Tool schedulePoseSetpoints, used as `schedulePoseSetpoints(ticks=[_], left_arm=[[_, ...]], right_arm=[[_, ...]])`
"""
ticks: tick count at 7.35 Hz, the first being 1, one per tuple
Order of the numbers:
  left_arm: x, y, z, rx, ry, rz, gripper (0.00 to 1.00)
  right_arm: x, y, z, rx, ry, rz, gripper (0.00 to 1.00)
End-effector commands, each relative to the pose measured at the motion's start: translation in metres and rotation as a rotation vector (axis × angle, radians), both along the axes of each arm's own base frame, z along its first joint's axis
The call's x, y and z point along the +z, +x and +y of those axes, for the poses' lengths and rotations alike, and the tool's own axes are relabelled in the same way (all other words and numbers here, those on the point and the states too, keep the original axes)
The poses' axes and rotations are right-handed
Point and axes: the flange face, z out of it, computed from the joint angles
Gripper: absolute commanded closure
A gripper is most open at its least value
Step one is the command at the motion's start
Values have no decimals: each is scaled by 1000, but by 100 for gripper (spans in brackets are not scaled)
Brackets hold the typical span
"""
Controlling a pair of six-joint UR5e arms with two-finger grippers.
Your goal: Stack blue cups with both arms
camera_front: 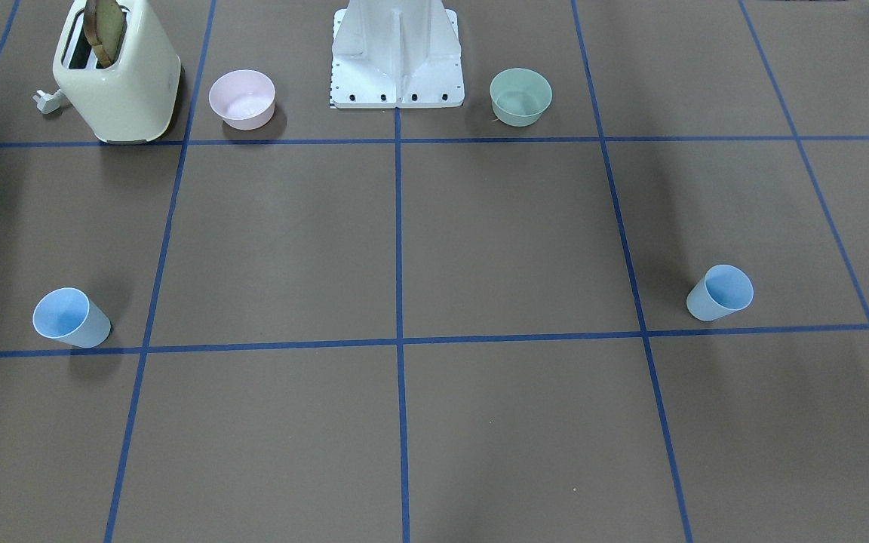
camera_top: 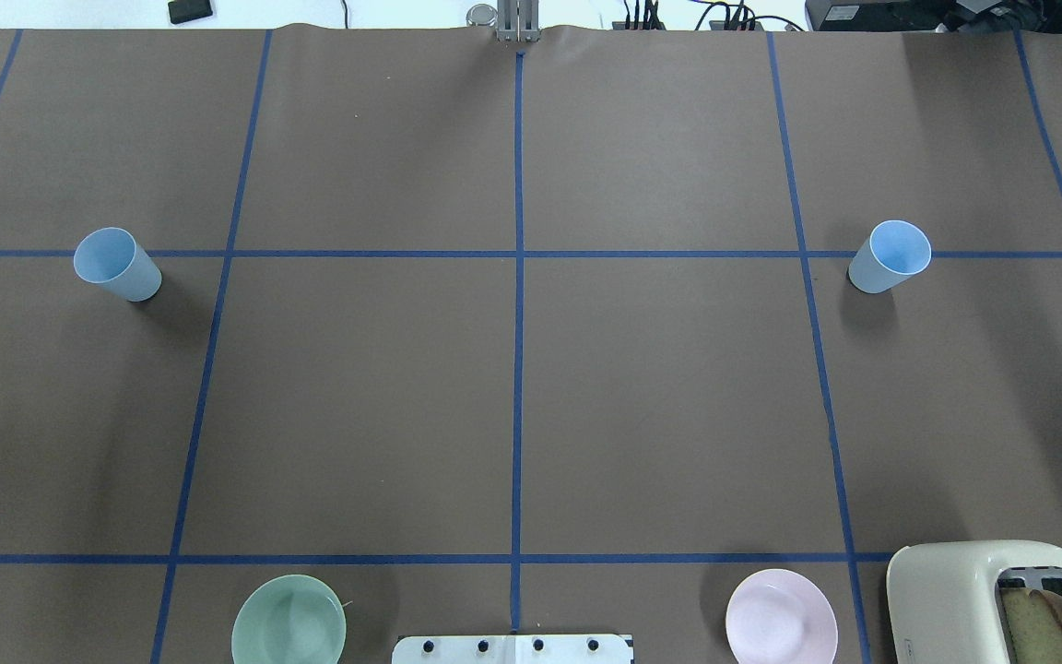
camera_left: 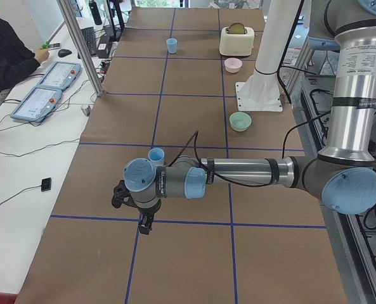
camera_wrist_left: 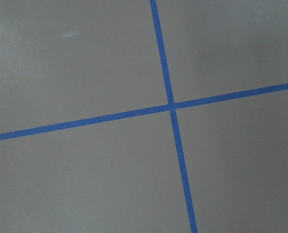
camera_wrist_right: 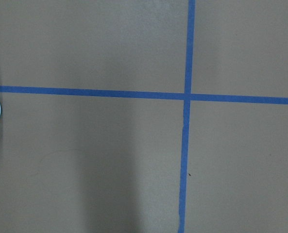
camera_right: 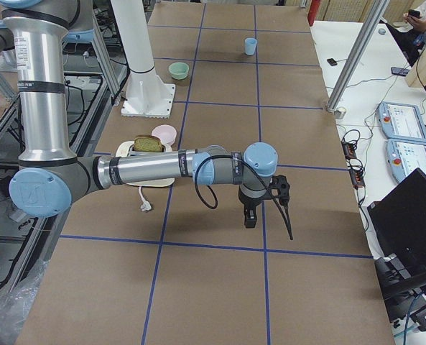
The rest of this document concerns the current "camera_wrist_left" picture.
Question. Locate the blue tape line lengthwise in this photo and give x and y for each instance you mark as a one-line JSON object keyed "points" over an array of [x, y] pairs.
{"points": [[173, 116]]}

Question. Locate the blue tape line crosswise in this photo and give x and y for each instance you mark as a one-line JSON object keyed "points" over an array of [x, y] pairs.
{"points": [[142, 112]]}

